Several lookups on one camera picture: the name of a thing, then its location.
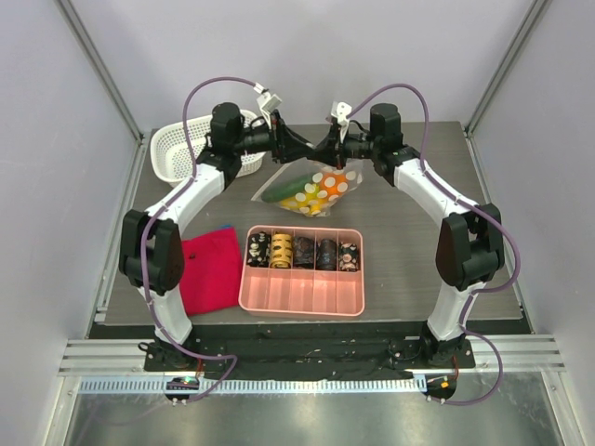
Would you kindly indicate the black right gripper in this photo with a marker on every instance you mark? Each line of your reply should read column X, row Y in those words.
column 335, row 145

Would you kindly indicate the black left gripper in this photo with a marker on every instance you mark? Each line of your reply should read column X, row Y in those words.
column 286, row 146

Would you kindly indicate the orange toy fruit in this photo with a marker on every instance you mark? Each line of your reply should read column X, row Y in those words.
column 332, row 186

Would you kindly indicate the clear polka dot zip bag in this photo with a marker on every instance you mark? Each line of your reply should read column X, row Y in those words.
column 353, row 170

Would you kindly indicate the green toy cucumber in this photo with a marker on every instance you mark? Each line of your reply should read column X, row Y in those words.
column 279, row 191

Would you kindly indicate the yellow toy fruit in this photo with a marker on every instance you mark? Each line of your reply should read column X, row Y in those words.
column 306, row 202

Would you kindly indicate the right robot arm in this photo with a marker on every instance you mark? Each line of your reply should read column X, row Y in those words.
column 470, row 247

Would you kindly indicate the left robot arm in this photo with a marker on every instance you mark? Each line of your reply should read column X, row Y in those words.
column 151, row 254

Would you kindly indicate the dark brown patterned cloth roll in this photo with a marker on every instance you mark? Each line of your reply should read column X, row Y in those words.
column 303, row 252

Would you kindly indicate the yellow black cloth roll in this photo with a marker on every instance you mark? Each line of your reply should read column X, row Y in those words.
column 281, row 255

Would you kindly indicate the dark floral rose cloth roll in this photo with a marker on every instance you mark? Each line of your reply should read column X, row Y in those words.
column 348, row 257

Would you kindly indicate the black white dotted cloth roll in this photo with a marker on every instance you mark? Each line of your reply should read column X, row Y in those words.
column 258, row 254

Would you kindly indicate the dark blue patterned cloth roll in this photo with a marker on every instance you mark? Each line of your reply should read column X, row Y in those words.
column 326, row 255

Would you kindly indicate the white perforated plastic basket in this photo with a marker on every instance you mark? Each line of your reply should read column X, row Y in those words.
column 170, row 157

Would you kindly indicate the pink divided organizer tray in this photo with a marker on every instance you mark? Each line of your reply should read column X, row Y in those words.
column 309, row 294

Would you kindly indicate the red folded cloth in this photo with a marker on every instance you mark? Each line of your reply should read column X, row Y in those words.
column 212, row 272

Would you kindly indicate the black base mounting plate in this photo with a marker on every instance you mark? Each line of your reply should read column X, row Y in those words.
column 314, row 359

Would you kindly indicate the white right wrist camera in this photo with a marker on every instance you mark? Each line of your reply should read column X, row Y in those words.
column 340, row 111

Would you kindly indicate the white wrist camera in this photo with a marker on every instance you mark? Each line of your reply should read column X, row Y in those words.
column 267, row 102
column 340, row 111

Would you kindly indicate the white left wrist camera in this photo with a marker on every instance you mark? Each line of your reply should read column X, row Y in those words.
column 267, row 102

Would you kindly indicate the aluminium frame rail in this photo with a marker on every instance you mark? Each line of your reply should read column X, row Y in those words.
column 514, row 353

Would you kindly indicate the white slotted cable duct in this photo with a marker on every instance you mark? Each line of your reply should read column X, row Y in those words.
column 181, row 385

